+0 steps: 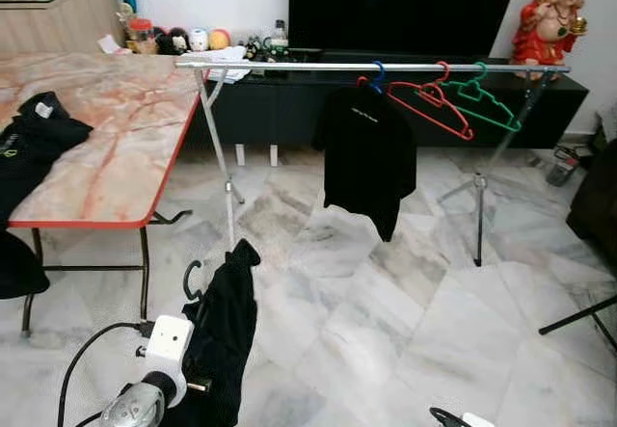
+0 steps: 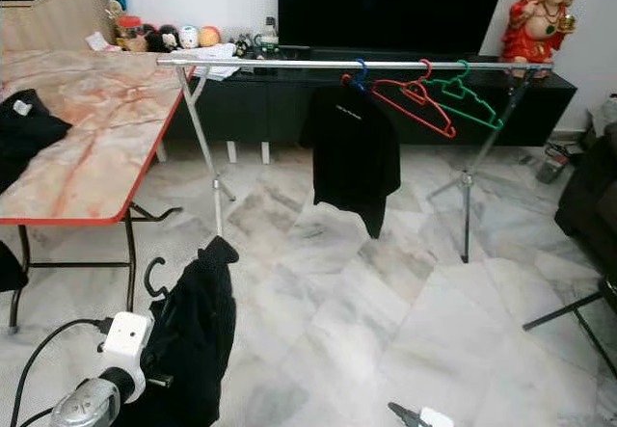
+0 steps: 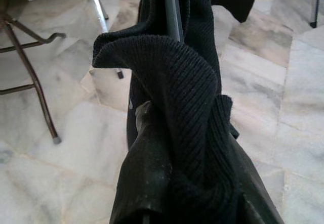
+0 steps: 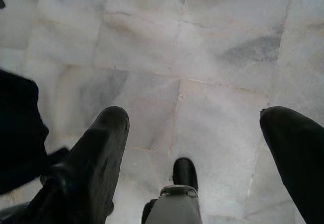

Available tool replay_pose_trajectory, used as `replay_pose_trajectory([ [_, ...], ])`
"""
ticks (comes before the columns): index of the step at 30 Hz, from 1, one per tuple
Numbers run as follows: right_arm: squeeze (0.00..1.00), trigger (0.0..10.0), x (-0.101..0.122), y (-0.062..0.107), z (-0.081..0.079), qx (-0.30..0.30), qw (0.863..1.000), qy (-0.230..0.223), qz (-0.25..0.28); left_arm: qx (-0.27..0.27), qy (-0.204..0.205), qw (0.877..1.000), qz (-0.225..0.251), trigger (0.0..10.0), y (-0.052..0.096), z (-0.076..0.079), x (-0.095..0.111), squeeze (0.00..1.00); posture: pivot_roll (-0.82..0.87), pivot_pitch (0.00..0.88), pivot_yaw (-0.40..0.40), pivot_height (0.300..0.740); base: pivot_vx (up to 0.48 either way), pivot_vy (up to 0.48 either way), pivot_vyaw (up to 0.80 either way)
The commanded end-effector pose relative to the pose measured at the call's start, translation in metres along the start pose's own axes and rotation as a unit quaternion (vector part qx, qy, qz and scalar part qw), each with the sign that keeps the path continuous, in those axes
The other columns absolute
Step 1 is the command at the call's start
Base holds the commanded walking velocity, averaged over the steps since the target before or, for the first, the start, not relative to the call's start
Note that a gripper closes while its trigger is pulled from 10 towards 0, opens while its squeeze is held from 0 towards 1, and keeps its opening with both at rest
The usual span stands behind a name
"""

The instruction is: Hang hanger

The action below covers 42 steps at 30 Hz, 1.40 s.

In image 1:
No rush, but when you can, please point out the light wooden cabinet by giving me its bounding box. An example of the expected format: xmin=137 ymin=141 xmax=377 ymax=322
xmin=0 ymin=0 xmax=124 ymax=57

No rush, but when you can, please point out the navy garment neon trim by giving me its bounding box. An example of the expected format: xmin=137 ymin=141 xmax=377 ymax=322
xmin=164 ymin=239 xmax=261 ymax=427

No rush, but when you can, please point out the clear plastic bottle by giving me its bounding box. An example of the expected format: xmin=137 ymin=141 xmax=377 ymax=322
xmin=268 ymin=19 xmax=290 ymax=60

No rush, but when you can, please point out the black t-shirt white print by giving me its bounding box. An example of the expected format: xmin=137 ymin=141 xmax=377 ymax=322
xmin=311 ymin=87 xmax=418 ymax=243

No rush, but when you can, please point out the black white-faced plush doll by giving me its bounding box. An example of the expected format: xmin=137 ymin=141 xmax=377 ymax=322
xmin=166 ymin=27 xmax=190 ymax=55

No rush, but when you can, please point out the black knit collar garment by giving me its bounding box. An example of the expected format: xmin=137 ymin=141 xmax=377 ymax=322
xmin=0 ymin=92 xmax=94 ymax=300

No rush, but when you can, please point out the small dark metal figurine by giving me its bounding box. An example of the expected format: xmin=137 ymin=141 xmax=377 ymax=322
xmin=243 ymin=37 xmax=268 ymax=60

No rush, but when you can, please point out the lace covered side table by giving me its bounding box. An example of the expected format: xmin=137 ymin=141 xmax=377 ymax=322
xmin=598 ymin=99 xmax=617 ymax=141

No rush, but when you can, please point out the green plastic hanger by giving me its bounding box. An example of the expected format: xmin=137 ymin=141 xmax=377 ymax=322
xmin=441 ymin=61 xmax=523 ymax=134

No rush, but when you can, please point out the floor power strip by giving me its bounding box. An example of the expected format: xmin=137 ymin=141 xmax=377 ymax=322
xmin=548 ymin=146 xmax=582 ymax=187

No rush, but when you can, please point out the white crumpled cloth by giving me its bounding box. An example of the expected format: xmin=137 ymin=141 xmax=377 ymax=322
xmin=198 ymin=46 xmax=252 ymax=83

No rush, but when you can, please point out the marble top folding table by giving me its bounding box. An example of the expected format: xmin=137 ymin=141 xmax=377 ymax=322
xmin=0 ymin=53 xmax=203 ymax=338

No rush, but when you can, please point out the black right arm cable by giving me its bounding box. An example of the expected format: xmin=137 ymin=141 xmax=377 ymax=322
xmin=429 ymin=407 xmax=473 ymax=427

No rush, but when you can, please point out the red gold buddha statue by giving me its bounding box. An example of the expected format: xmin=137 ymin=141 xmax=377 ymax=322
xmin=511 ymin=0 xmax=587 ymax=67

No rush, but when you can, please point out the dark brown fabric sofa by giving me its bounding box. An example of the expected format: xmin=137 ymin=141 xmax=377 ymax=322
xmin=567 ymin=138 xmax=617 ymax=254

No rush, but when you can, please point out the orange round doll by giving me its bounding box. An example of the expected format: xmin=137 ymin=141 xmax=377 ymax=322
xmin=208 ymin=28 xmax=231 ymax=51

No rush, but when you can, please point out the blue plastic hanger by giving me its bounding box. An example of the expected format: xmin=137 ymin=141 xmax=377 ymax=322
xmin=357 ymin=61 xmax=387 ymax=93

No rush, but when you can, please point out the black TV console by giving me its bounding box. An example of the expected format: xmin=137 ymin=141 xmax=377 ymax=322
xmin=188 ymin=53 xmax=591 ymax=168

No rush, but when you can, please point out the silver metal clothes rack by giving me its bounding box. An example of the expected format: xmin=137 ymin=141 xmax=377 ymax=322
xmin=174 ymin=60 xmax=572 ymax=267

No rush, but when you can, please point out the black folding chair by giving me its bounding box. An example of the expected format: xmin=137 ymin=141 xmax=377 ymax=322
xmin=538 ymin=292 xmax=617 ymax=351

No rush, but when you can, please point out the pink white packet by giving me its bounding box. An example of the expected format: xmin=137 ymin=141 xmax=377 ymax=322
xmin=98 ymin=35 xmax=131 ymax=55

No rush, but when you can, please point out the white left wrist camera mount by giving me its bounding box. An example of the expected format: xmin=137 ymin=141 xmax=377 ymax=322
xmin=145 ymin=314 xmax=196 ymax=385

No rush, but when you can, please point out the black flat television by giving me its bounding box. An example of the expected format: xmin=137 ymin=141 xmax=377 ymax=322
xmin=289 ymin=0 xmax=526 ymax=57

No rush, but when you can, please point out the black plastic hanger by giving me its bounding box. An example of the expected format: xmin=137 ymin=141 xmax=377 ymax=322
xmin=183 ymin=259 xmax=205 ymax=303

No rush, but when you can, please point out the red plastic hanger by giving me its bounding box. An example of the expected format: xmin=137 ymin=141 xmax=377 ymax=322
xmin=388 ymin=61 xmax=475 ymax=142

